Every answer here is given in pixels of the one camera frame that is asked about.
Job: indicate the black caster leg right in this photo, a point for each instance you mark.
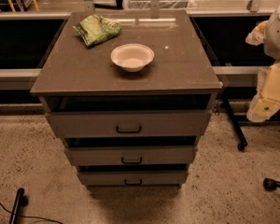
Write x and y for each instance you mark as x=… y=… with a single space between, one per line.
x=270 y=184

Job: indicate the black stand leg left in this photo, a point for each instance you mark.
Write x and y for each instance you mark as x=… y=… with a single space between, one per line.
x=21 y=201

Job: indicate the grey top drawer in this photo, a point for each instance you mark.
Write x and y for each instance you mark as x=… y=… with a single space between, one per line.
x=124 y=116

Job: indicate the green chip bag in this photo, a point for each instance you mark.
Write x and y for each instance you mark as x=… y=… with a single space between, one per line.
x=97 y=29

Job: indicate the grey drawer cabinet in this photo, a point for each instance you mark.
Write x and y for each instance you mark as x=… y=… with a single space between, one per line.
x=180 y=64

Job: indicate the grey middle drawer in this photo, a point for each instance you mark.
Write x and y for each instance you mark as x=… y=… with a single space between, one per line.
x=132 y=150

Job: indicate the black table leg with caster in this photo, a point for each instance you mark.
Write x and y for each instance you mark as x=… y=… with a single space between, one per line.
x=242 y=141

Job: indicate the grey drawer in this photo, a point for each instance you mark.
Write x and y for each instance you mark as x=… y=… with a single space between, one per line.
x=133 y=175
x=132 y=150
x=124 y=116

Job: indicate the white bowl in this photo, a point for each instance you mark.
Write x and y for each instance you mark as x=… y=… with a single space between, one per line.
x=132 y=57

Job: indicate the wire mesh basket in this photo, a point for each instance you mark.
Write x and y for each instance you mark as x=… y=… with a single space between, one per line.
x=163 y=4

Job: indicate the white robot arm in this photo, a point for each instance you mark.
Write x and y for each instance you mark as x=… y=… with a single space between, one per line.
x=266 y=102

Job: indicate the grey bottom drawer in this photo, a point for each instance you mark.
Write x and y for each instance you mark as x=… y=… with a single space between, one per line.
x=133 y=175

